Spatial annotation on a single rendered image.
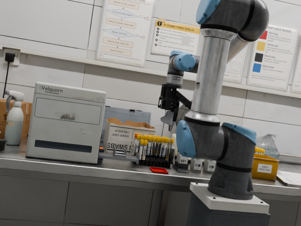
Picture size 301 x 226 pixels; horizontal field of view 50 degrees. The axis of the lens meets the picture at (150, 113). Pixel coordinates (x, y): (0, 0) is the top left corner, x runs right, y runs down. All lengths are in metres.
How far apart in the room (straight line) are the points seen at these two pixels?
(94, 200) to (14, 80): 0.85
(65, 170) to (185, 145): 0.52
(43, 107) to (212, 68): 0.67
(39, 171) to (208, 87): 0.71
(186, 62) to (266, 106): 1.04
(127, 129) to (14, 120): 0.53
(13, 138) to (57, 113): 0.32
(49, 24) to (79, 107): 0.79
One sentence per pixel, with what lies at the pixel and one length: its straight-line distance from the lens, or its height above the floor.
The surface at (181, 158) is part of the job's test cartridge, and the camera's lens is 1.45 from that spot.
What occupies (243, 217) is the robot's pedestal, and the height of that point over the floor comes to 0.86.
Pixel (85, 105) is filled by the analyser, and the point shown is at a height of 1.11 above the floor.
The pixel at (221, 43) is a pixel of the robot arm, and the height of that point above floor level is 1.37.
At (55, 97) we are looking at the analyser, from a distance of 1.32.
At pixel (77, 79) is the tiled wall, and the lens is 1.95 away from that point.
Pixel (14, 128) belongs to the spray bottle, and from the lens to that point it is 1.57.
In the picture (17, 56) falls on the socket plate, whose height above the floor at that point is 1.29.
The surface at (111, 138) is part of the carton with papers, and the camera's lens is 1.63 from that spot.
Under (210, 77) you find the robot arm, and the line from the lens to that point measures 1.02.
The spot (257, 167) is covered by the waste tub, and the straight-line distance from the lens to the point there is 1.61.
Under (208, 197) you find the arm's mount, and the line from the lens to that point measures 1.04.
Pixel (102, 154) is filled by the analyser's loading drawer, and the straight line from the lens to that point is 1.37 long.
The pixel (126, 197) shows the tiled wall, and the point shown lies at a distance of 2.08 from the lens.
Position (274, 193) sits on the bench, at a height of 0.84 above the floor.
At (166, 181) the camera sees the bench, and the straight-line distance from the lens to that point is 1.36.
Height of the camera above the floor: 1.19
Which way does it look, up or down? 3 degrees down
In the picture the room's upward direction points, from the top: 9 degrees clockwise
